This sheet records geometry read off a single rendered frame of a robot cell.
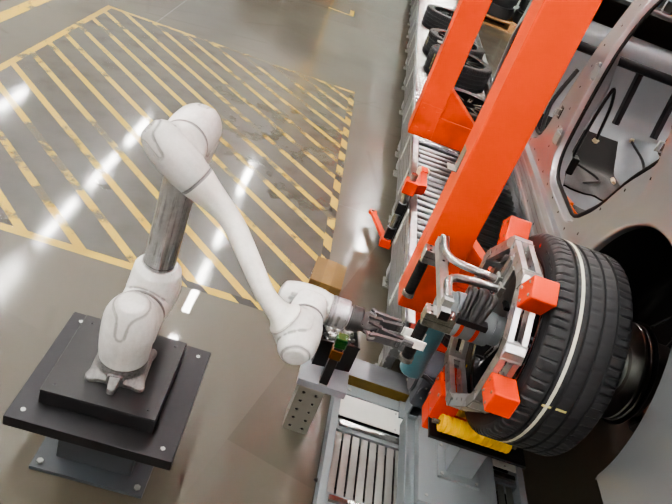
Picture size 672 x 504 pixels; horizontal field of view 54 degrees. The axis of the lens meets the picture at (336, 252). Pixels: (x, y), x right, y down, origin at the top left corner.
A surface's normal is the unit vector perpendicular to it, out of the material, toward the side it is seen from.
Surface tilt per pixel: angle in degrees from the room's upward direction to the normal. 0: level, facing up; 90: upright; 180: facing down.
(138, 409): 3
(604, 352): 51
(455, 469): 90
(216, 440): 0
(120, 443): 0
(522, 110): 90
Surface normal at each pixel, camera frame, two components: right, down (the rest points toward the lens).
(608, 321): 0.18, -0.32
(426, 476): 0.32, -0.80
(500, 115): -0.11, 0.51
